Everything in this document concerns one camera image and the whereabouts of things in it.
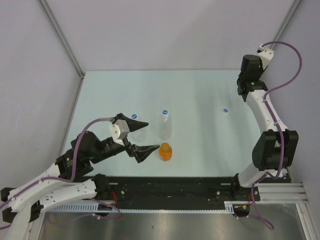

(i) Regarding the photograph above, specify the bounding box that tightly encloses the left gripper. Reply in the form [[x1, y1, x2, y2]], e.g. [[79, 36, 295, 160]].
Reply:
[[90, 113, 160, 164]]

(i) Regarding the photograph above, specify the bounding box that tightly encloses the orange bottle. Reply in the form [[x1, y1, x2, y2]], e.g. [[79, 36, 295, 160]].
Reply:
[[158, 142, 173, 162]]

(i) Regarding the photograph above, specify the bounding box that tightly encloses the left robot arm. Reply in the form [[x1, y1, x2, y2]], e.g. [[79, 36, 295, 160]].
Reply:
[[0, 113, 159, 223]]

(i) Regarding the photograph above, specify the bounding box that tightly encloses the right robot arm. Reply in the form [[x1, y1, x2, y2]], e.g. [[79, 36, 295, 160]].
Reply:
[[230, 53, 299, 201]]

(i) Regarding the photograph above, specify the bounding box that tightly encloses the clear bottle blue cap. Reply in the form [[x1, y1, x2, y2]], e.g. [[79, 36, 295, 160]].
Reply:
[[158, 109, 173, 140], [131, 114, 147, 143]]

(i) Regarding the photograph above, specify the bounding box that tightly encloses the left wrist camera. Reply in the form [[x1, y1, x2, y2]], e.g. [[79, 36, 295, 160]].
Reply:
[[109, 119, 130, 146]]

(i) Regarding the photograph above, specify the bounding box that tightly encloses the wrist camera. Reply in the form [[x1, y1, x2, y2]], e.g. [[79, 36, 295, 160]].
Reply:
[[257, 44, 275, 70], [109, 119, 130, 146]]

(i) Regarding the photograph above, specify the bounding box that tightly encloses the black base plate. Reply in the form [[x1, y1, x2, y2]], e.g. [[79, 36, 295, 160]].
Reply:
[[95, 176, 260, 203]]

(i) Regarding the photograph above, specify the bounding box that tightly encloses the slotted cable duct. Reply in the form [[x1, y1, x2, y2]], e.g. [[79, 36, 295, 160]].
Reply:
[[50, 199, 251, 217]]

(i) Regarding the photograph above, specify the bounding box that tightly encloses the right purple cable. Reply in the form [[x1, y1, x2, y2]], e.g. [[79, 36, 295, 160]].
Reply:
[[249, 41, 303, 231]]

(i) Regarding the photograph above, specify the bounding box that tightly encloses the left aluminium frame post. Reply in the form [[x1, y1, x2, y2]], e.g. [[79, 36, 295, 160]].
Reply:
[[37, 0, 85, 79]]

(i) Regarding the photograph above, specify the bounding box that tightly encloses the aluminium frame post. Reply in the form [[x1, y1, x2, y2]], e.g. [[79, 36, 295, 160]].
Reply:
[[262, 0, 303, 51], [37, 0, 85, 79]]

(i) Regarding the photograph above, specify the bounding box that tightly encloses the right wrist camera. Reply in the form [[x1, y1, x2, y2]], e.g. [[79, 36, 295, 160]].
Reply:
[[257, 44, 275, 70]]

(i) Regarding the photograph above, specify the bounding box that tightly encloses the right aluminium frame post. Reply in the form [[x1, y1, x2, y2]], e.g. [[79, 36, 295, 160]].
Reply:
[[262, 0, 303, 51]]

